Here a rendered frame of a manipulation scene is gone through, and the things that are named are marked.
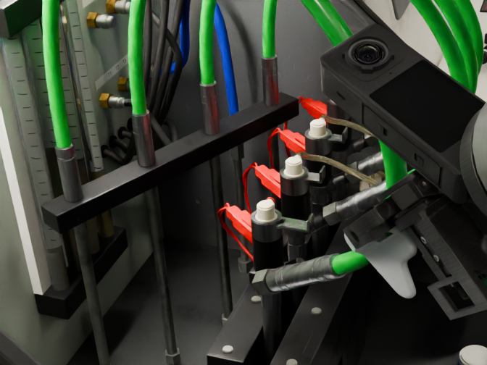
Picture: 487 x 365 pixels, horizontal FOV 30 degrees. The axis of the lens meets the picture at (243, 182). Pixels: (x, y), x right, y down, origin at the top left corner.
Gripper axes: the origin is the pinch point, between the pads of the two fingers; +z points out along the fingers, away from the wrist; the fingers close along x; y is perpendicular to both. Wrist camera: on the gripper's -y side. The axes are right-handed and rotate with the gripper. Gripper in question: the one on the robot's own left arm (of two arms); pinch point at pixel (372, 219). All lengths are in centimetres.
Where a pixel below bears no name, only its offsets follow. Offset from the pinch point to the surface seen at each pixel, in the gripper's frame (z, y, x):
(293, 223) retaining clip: 19.2, -3.6, 2.0
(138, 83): 25.8, -23.5, -0.5
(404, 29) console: 49, -18, 41
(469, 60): 14.5, -6.7, 23.4
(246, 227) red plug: 23.4, -5.8, -0.5
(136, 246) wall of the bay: 63, -15, -3
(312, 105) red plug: 37.6, -14.4, 18.7
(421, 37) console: 55, -17, 47
